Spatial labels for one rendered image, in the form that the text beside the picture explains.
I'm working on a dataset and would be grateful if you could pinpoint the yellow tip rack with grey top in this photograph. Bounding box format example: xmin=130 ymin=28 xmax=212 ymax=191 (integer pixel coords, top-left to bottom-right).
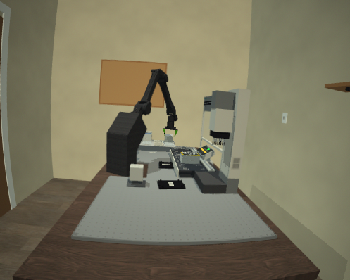
xmin=180 ymin=152 xmax=200 ymax=164

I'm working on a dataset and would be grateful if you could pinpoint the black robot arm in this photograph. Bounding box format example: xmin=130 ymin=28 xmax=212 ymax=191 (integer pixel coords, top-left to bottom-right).
xmin=131 ymin=69 xmax=177 ymax=122

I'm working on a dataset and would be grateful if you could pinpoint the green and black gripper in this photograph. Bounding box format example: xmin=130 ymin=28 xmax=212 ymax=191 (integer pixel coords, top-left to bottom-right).
xmin=163 ymin=121 xmax=178 ymax=135

